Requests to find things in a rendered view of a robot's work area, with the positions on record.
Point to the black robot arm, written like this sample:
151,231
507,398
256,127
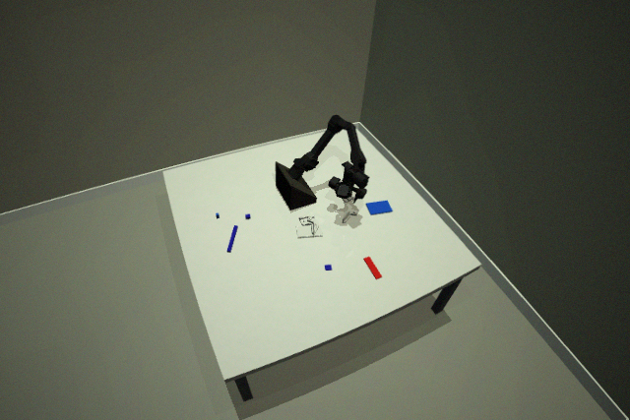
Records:
355,172

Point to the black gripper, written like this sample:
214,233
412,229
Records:
335,182

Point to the blue flat rectangular plate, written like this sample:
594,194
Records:
379,207

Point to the dark blue thin bar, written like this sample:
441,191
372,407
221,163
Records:
232,238

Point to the red flat bar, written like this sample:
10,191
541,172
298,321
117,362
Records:
373,269

